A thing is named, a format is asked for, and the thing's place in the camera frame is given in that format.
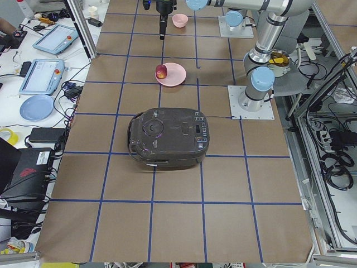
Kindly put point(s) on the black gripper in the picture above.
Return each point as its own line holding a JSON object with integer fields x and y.
{"x": 165, "y": 6}

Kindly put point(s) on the pink bowl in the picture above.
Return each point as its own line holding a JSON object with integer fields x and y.
{"x": 180, "y": 20}

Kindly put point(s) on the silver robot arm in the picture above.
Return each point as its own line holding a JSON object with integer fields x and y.
{"x": 237, "y": 18}
{"x": 260, "y": 77}

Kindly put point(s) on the red apple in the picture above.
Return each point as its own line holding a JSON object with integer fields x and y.
{"x": 161, "y": 71}

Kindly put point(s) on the pink plate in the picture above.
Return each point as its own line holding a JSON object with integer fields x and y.
{"x": 176, "y": 75}

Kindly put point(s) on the steel bowl on chair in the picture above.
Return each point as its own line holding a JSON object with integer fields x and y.
{"x": 279, "y": 63}

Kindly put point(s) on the blue plate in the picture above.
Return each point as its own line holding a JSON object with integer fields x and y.
{"x": 37, "y": 107}

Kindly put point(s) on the small black adapter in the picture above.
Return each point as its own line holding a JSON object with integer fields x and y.
{"x": 95, "y": 22}

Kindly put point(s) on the white paper cup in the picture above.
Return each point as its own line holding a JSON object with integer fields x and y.
{"x": 93, "y": 11}

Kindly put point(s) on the far teach pendant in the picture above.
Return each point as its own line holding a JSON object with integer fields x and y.
{"x": 57, "y": 39}

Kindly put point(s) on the teach pendant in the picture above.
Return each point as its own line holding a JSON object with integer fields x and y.
{"x": 43, "y": 77}
{"x": 57, "y": 39}

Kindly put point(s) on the dark brown rice cooker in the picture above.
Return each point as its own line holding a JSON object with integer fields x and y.
{"x": 168, "y": 137}

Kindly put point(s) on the near teach pendant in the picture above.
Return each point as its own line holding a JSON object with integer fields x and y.
{"x": 43, "y": 77}

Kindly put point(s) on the black power adapter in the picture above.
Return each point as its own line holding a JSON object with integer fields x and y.
{"x": 46, "y": 135}

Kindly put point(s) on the yellow tape roll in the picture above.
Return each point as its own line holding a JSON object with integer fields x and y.
{"x": 9, "y": 136}

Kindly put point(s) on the black computer box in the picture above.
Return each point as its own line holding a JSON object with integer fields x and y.
{"x": 25, "y": 172}

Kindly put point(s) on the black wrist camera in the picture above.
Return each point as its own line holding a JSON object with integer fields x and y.
{"x": 146, "y": 4}

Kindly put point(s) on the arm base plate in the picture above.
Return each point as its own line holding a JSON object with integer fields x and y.
{"x": 243, "y": 31}
{"x": 241, "y": 107}

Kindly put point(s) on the aluminium frame post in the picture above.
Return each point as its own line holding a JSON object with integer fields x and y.
{"x": 79, "y": 21}

